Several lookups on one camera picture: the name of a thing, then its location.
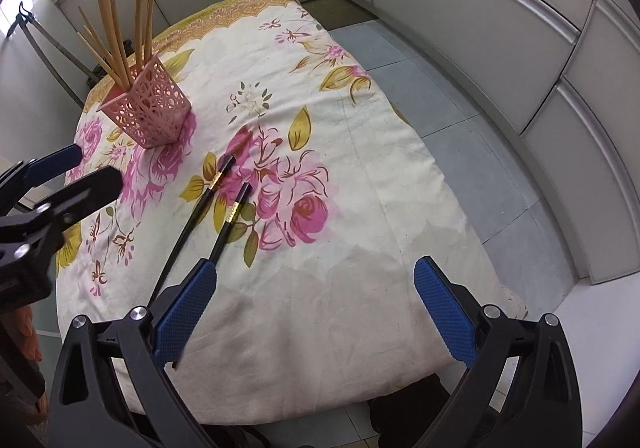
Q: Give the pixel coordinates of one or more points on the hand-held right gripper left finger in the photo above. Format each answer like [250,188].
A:
[185,313]

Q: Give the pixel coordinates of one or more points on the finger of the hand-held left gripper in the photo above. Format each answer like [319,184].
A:
[90,190]
[55,161]

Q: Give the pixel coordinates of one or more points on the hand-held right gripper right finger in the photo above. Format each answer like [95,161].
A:
[445,308]

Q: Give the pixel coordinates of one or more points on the black chopstick with gold band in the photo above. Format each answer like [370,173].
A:
[200,213]
[230,223]

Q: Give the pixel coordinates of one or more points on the pink perforated utensil holder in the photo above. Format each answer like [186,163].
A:
[150,103]

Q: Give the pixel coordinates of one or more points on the bundle of bamboo chopsticks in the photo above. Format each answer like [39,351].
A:
[112,43]

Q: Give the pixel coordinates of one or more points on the floral tablecloth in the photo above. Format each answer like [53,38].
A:
[350,228]

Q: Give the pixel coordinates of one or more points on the tall white cabinet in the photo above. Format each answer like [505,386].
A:
[500,28]

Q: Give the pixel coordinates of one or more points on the brown floor mat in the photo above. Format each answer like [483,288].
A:
[340,11]

